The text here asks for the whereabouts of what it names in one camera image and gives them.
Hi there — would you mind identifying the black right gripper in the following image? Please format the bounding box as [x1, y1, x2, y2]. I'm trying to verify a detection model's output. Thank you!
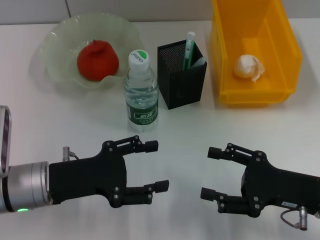
[200, 142, 320, 218]

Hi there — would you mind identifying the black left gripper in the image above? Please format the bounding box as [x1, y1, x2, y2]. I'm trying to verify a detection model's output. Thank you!
[48, 135, 171, 209]

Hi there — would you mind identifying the clear green-label water bottle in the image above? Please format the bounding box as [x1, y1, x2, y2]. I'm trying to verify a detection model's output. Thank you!
[124, 49, 160, 133]

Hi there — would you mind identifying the silver pen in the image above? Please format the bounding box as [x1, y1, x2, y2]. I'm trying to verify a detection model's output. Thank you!
[190, 55, 208, 69]

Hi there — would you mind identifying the white paper ball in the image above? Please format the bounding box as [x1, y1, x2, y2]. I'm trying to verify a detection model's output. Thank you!
[232, 54, 266, 83]

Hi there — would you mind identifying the green pen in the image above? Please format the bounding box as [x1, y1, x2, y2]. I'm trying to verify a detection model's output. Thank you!
[182, 31, 196, 72]

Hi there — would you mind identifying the black mesh pen holder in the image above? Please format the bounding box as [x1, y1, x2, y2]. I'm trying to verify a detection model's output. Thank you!
[156, 39, 208, 110]

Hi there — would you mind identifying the pale green glass fruit plate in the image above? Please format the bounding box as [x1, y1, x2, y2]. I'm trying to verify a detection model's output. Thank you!
[32, 13, 146, 95]

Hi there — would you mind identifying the yellow plastic bin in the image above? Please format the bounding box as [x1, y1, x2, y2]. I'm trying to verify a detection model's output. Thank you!
[209, 0, 303, 106]

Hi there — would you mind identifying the left gripper connector cable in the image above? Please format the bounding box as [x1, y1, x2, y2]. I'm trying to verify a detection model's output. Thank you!
[61, 145, 80, 164]

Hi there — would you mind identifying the gripper connector cable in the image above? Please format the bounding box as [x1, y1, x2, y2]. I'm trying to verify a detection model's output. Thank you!
[279, 206, 310, 230]
[61, 145, 80, 164]

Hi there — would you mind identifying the right gripper connector cable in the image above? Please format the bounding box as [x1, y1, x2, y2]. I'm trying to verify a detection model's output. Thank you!
[279, 206, 310, 230]

